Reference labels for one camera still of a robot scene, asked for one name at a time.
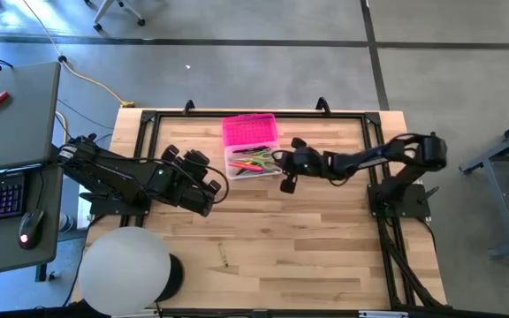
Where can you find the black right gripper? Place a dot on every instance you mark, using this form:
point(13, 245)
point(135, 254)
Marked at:
point(307, 162)

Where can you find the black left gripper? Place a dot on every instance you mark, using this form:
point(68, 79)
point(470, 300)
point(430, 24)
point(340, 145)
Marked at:
point(192, 194)

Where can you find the slim green marker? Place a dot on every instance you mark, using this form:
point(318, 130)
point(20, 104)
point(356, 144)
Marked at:
point(270, 165)

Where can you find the olive green Crayola marker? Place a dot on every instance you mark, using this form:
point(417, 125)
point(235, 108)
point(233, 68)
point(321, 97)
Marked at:
point(261, 155)

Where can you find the black marker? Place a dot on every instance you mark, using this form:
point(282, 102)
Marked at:
point(250, 149)

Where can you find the thick pink highlighter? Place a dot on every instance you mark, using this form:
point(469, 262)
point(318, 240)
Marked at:
point(248, 167)

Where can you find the translucent supply box pink lid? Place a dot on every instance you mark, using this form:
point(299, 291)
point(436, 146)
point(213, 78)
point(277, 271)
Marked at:
point(250, 130)

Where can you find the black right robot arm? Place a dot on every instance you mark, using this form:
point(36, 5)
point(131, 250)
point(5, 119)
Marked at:
point(413, 152)

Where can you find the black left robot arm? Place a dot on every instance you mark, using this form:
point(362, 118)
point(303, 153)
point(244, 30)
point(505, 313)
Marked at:
point(117, 176)

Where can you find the white globe table lamp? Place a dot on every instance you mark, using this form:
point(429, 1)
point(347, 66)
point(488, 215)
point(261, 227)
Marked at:
point(124, 269)

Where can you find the clear water bottle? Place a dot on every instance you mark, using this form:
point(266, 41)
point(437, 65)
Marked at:
point(65, 223)

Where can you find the black computer mouse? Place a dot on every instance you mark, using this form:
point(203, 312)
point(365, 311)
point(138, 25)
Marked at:
point(31, 227)

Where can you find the white office chair base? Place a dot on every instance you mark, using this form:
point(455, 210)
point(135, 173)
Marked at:
point(97, 26)

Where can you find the white label strip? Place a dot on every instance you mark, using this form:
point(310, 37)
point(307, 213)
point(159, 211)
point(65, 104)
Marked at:
point(382, 314)

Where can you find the grey closed laptop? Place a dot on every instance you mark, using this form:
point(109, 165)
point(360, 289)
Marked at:
point(16, 128)

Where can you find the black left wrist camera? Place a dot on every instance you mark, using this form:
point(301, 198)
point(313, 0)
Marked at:
point(198, 158)

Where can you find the black aluminium table frame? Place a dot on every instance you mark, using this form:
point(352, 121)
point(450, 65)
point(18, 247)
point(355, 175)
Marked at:
point(325, 115)

